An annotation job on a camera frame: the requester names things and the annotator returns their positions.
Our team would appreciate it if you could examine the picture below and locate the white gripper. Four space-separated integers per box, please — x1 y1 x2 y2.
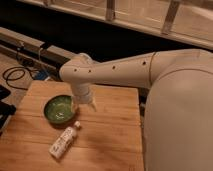
71 83 97 113

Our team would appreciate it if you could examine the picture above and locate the white plastic bottle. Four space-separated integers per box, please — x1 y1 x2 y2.
49 121 81 159

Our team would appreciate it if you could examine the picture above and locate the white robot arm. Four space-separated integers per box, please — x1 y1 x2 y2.
59 49 213 171

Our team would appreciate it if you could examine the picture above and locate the green ceramic bowl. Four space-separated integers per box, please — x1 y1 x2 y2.
43 95 75 125

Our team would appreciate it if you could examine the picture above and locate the blue object on floor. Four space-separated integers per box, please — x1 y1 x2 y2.
34 71 48 80

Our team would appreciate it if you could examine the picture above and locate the black object at left edge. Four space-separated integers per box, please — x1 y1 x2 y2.
0 85 16 135

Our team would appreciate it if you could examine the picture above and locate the black coiled cable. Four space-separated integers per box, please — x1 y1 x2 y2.
2 65 38 90

